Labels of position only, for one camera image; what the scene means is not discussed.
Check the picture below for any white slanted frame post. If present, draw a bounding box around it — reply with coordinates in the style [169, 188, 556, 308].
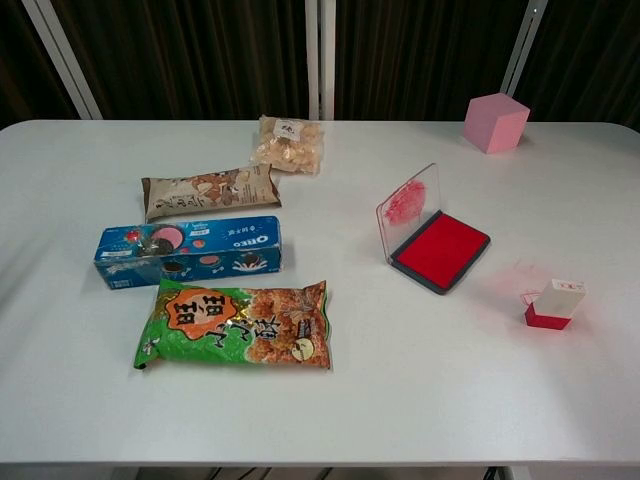
[499, 0, 547, 97]
[20, 0, 104, 121]

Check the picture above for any blue Oreo cookie box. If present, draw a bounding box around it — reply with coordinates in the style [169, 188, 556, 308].
[93, 215, 285, 292]

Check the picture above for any clear bag of pale snacks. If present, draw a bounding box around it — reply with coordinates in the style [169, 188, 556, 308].
[249, 114, 327, 177]

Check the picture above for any brown beige snack pack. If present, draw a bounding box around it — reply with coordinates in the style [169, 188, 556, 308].
[140, 164, 284, 224]

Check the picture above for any dark brown curtain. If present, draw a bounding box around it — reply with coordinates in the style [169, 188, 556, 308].
[0, 0, 640, 132]

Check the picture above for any red ink pad clear lid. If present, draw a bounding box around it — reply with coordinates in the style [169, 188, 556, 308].
[374, 161, 493, 297]

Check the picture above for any green orange rice cracker bag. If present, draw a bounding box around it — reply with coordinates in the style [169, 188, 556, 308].
[131, 277, 336, 374]

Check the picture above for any white upright frame post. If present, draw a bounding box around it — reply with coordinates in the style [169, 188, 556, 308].
[304, 0, 338, 121]

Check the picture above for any red white stamp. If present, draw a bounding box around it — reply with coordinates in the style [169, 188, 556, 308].
[523, 278, 588, 333]

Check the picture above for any pink foam cube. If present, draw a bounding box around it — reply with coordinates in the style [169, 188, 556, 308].
[461, 92, 532, 155]

